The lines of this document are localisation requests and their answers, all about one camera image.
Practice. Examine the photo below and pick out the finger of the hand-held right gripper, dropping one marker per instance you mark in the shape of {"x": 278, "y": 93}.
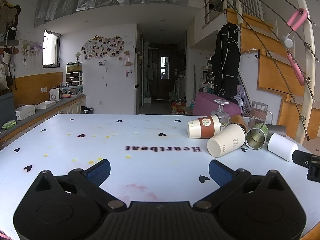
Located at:
{"x": 303, "y": 160}

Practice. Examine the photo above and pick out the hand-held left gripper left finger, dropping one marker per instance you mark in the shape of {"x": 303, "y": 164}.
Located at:
{"x": 98, "y": 172}

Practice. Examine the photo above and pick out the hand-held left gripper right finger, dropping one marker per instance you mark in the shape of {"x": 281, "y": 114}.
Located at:
{"x": 220, "y": 173}

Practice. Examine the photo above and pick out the white cup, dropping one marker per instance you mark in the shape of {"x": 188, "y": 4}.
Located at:
{"x": 281, "y": 146}

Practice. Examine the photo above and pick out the plain cream cup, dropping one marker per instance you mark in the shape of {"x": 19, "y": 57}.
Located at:
{"x": 227, "y": 141}

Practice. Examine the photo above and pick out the dark grey cup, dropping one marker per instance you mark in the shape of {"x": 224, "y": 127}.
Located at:
{"x": 276, "y": 130}

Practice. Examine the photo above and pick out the cream cup with brown sleeve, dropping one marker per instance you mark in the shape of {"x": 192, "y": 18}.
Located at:
{"x": 202, "y": 128}

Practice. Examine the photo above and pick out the green metal cup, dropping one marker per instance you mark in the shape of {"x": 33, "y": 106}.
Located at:
{"x": 255, "y": 138}

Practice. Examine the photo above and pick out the clear stemmed glass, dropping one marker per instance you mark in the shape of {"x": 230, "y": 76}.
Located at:
{"x": 221, "y": 113}

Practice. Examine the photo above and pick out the black waste basket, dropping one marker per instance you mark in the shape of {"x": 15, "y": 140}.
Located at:
{"x": 86, "y": 110}

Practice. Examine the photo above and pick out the glass mug with brown band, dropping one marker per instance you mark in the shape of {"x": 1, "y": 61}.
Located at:
{"x": 258, "y": 113}

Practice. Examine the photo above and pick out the purple stool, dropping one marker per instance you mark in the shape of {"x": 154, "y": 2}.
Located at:
{"x": 205, "y": 105}

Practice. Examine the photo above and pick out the kitchen counter cabinet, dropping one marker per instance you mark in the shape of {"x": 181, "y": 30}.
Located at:
{"x": 62, "y": 107}

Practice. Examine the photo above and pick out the colourful carton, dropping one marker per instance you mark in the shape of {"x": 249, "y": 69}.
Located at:
{"x": 178, "y": 107}

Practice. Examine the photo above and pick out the flat white tray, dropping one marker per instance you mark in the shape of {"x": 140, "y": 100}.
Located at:
{"x": 45, "y": 104}

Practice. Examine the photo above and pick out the small white appliance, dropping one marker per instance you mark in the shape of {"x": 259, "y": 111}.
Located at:
{"x": 54, "y": 95}

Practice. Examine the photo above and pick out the white cardboard box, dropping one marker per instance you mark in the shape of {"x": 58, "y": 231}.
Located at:
{"x": 25, "y": 112}

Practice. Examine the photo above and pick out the washing machine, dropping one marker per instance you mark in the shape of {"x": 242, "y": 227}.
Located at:
{"x": 180, "y": 86}

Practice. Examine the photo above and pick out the small drawer organiser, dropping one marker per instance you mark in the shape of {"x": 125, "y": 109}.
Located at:
{"x": 74, "y": 78}

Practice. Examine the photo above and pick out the wooden staircase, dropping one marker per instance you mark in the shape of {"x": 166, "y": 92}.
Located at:
{"x": 272, "y": 67}

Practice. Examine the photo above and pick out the green packet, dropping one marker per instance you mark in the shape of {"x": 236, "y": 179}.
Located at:
{"x": 9, "y": 125}

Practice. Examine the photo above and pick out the dark door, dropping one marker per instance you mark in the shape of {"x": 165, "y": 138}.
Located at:
{"x": 165, "y": 85}

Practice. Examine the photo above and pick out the fish tank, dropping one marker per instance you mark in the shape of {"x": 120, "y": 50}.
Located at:
{"x": 74, "y": 67}

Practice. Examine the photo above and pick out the black coat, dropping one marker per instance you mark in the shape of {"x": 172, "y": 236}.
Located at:
{"x": 225, "y": 62}

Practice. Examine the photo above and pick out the photo collage board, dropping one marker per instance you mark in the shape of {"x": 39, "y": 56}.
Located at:
{"x": 102, "y": 47}

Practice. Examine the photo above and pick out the window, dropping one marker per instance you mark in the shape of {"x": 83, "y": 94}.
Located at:
{"x": 50, "y": 51}

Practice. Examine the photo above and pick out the pink neck massager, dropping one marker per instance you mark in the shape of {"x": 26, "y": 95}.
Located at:
{"x": 297, "y": 17}

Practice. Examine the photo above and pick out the hanging bags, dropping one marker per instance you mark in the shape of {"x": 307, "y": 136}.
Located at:
{"x": 6, "y": 42}

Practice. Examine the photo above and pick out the white railing post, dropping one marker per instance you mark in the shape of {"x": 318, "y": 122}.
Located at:
{"x": 308, "y": 85}

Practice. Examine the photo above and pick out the wall hook rack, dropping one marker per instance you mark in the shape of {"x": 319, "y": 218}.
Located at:
{"x": 30, "y": 50}

